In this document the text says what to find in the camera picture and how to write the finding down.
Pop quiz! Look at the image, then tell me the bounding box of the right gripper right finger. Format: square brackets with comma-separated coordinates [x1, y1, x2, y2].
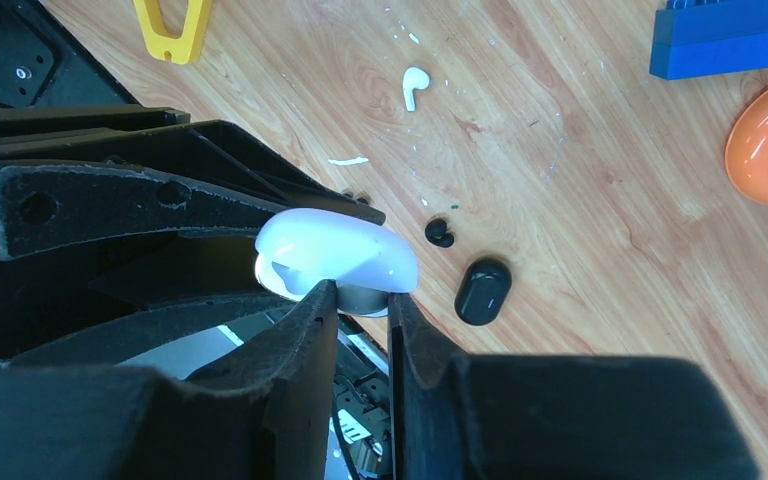
[388, 294, 760, 479]

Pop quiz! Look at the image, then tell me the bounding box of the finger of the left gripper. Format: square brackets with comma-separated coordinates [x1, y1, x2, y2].
[0, 121, 385, 260]
[9, 293, 292, 368]

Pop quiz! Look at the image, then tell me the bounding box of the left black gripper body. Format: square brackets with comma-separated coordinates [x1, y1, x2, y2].
[0, 95, 193, 372]

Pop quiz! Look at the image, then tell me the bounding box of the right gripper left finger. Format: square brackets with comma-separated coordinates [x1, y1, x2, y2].
[0, 281, 338, 479]

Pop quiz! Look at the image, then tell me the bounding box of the white earbud charging case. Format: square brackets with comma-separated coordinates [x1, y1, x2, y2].
[254, 208, 419, 318]

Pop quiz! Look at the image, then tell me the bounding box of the black earbud case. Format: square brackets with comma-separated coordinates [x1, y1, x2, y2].
[454, 256, 513, 326]

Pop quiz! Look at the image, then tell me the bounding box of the yellow triangular plastic piece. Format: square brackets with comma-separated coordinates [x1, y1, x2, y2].
[132, 0, 215, 66]

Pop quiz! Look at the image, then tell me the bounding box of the small white scrap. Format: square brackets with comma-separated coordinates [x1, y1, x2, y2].
[328, 156, 369, 166]

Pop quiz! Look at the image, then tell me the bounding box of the blue toy brick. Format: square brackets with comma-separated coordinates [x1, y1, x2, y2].
[649, 0, 768, 80]

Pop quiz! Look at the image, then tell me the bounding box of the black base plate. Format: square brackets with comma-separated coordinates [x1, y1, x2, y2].
[0, 0, 137, 108]

